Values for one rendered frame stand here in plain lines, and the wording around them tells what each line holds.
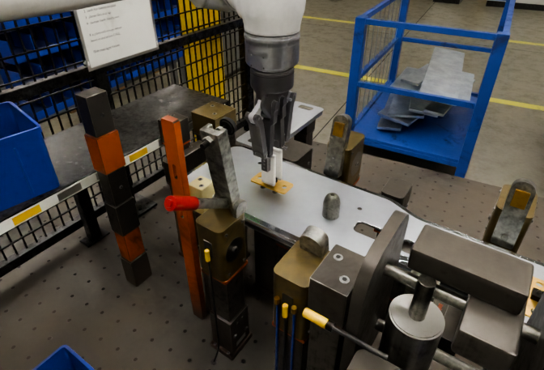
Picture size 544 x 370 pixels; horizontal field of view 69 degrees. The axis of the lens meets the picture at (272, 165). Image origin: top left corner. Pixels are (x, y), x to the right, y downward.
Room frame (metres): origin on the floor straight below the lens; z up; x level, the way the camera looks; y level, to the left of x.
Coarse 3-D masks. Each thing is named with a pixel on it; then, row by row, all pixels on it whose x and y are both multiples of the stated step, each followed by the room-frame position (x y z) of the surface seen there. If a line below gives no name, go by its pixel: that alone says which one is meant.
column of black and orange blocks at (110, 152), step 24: (96, 96) 0.68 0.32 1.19; (96, 120) 0.67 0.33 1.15; (96, 144) 0.66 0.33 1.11; (120, 144) 0.70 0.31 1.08; (96, 168) 0.67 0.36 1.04; (120, 168) 0.69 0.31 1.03; (120, 192) 0.68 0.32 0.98; (120, 216) 0.66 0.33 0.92; (120, 240) 0.67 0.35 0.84; (144, 264) 0.69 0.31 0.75
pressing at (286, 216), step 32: (256, 160) 0.77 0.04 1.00; (256, 192) 0.65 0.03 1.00; (288, 192) 0.65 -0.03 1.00; (320, 192) 0.65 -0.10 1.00; (352, 192) 0.65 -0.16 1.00; (256, 224) 0.55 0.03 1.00; (288, 224) 0.55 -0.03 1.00; (320, 224) 0.55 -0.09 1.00; (352, 224) 0.55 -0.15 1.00; (384, 224) 0.55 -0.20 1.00; (416, 224) 0.55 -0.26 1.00; (512, 256) 0.47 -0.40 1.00; (448, 288) 0.41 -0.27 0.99
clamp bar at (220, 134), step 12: (228, 120) 0.54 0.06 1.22; (204, 132) 0.51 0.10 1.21; (216, 132) 0.50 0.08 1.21; (228, 132) 0.54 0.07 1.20; (204, 144) 0.49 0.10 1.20; (216, 144) 0.50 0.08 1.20; (228, 144) 0.51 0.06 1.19; (216, 156) 0.51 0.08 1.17; (228, 156) 0.51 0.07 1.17; (216, 168) 0.51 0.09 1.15; (228, 168) 0.51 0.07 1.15; (216, 180) 0.52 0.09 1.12; (228, 180) 0.51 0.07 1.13; (216, 192) 0.53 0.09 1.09; (228, 192) 0.51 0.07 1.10
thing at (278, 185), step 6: (258, 174) 0.68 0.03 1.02; (252, 180) 0.66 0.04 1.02; (258, 180) 0.66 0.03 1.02; (276, 180) 0.65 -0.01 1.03; (282, 180) 0.66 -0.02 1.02; (264, 186) 0.64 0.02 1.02; (270, 186) 0.64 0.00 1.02; (276, 186) 0.64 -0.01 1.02; (282, 186) 0.64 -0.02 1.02; (288, 186) 0.64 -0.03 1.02; (282, 192) 0.62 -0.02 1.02
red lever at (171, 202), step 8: (168, 200) 0.43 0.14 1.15; (176, 200) 0.43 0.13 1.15; (184, 200) 0.45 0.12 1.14; (192, 200) 0.46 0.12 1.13; (200, 200) 0.47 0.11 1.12; (208, 200) 0.49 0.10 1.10; (216, 200) 0.50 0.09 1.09; (224, 200) 0.52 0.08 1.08; (168, 208) 0.43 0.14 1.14; (176, 208) 0.43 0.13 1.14; (184, 208) 0.44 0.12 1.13; (192, 208) 0.45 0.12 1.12; (200, 208) 0.47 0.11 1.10; (208, 208) 0.48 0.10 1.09; (216, 208) 0.50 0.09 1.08
